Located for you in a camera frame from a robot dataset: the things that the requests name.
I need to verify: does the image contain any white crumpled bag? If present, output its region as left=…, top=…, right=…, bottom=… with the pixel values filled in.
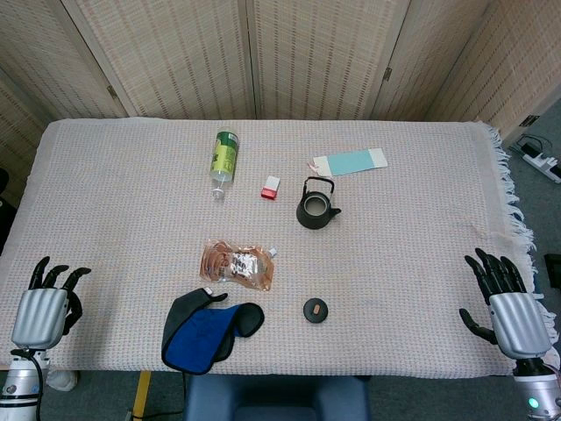
left=45, top=369, right=81, bottom=392

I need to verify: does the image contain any blue grey fleece cloth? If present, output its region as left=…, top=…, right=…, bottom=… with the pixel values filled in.
left=160, top=287, right=266, bottom=376

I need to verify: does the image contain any woven folding screen panel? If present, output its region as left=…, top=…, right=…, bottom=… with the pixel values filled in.
left=245, top=0, right=413, bottom=120
left=0, top=68, right=58, bottom=207
left=424, top=0, right=561, bottom=141
left=372, top=0, right=496, bottom=122
left=60, top=0, right=258, bottom=119
left=0, top=0, right=138, bottom=119

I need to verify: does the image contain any orange brown sauce pouch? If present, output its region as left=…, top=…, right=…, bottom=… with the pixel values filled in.
left=199, top=239, right=279, bottom=291

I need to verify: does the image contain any black teapot lid brown knob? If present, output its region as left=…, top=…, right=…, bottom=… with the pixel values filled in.
left=302, top=297, right=329, bottom=325

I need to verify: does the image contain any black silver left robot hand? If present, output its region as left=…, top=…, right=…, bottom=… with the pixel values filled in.
left=11, top=256, right=92, bottom=350

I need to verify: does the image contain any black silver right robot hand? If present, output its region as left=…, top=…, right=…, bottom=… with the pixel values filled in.
left=458, top=247, right=553, bottom=361

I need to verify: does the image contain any black cast iron teapot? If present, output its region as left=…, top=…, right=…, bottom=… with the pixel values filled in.
left=295, top=175, right=343, bottom=230

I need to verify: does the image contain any clear bottle with green label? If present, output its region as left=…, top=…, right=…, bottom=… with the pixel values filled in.
left=208, top=130, right=240, bottom=201

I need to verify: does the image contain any light blue white card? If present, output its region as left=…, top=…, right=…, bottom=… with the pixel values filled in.
left=307, top=147, right=389, bottom=178

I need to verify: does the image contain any white power strip with plugs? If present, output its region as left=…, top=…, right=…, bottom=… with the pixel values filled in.
left=509, top=132, right=561, bottom=184

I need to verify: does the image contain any small red white box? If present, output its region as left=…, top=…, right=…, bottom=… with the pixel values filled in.
left=260, top=175, right=281, bottom=202

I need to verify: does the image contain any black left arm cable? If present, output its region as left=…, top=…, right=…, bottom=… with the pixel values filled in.
left=11, top=348, right=47, bottom=421

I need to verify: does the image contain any yellow table leg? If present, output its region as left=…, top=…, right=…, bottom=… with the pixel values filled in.
left=130, top=370, right=153, bottom=420

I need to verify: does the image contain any black box on floor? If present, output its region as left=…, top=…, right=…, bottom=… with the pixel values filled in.
left=543, top=253, right=561, bottom=287

